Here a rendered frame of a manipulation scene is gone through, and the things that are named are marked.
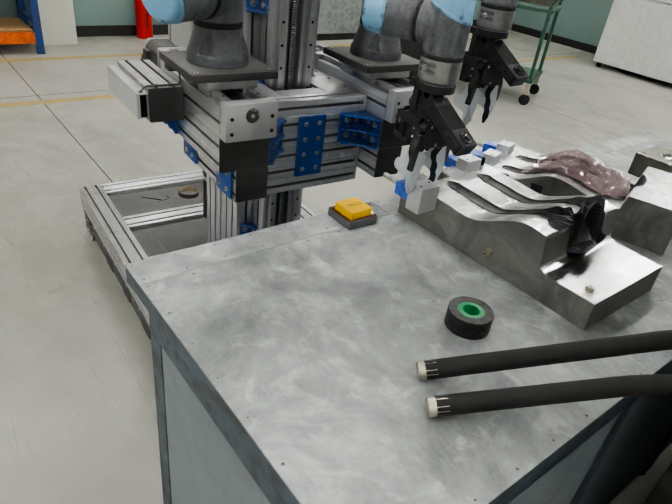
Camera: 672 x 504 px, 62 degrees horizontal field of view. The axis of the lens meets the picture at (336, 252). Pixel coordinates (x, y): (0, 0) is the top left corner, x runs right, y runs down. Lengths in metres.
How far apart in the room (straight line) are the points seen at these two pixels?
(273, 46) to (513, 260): 0.88
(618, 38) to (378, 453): 7.63
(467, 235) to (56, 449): 1.30
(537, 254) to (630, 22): 7.09
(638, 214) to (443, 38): 0.69
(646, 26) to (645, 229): 6.63
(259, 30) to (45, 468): 1.34
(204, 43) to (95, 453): 1.16
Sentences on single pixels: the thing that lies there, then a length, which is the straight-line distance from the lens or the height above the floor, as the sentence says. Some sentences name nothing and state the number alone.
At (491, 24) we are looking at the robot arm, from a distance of 1.33.
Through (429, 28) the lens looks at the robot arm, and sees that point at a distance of 1.03.
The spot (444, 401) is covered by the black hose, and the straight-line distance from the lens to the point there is 0.83.
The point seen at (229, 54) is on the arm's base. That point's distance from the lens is 1.43.
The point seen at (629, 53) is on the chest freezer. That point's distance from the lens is 8.10.
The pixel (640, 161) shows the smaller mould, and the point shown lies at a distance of 1.95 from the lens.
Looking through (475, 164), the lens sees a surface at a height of 0.91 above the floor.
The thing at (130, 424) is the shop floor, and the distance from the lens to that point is 1.88.
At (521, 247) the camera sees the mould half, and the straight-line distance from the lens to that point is 1.14.
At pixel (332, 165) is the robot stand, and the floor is 0.74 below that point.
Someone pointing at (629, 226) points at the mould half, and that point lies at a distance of 1.49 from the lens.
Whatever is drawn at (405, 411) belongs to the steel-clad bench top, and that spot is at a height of 0.80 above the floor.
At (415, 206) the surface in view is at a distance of 1.12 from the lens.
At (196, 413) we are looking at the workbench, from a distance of 1.04.
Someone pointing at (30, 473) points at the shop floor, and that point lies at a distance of 1.84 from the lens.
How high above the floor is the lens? 1.40
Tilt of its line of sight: 32 degrees down
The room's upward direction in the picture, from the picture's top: 8 degrees clockwise
